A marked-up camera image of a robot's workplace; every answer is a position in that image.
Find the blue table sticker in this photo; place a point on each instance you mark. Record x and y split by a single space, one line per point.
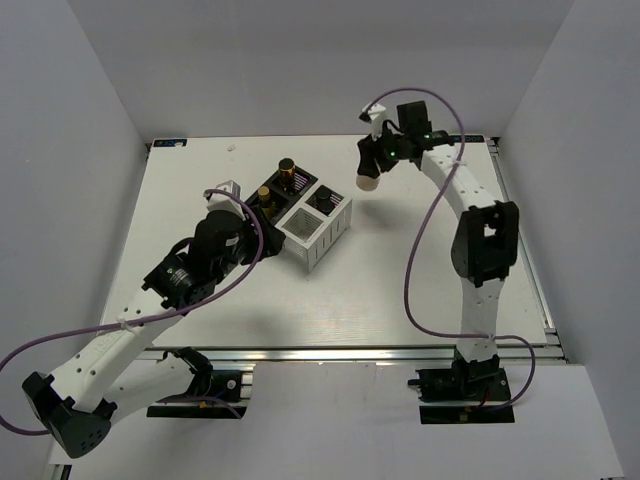
473 138
169 143

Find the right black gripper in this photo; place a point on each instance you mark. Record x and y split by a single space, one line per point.
367 165

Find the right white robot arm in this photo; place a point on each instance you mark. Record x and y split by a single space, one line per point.
485 243

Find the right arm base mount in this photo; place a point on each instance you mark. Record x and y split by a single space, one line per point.
463 395

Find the aluminium table front rail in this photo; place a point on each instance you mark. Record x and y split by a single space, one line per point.
546 352

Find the yellow bottle gold cap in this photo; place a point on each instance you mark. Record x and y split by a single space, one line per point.
266 201

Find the white bottle yellow cap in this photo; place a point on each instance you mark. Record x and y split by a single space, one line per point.
366 183

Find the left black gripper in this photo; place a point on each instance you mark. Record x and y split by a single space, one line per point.
274 237

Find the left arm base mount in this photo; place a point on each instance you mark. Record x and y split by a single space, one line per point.
213 394

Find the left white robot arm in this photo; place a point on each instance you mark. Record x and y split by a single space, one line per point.
79 401

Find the brown spice bottle black cap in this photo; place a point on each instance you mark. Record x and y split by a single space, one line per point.
323 202

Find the left blue table sticker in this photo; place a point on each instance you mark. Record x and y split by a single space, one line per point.
169 143

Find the white two-slot organizer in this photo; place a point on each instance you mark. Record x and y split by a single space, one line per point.
309 233

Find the amber bottle orange cap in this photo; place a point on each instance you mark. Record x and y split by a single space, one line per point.
286 175

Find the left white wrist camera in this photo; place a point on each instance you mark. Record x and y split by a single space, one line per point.
222 201

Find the black two-slot organizer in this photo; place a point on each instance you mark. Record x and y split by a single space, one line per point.
284 202

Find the right blue table sticker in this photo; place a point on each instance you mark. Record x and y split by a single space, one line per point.
473 138

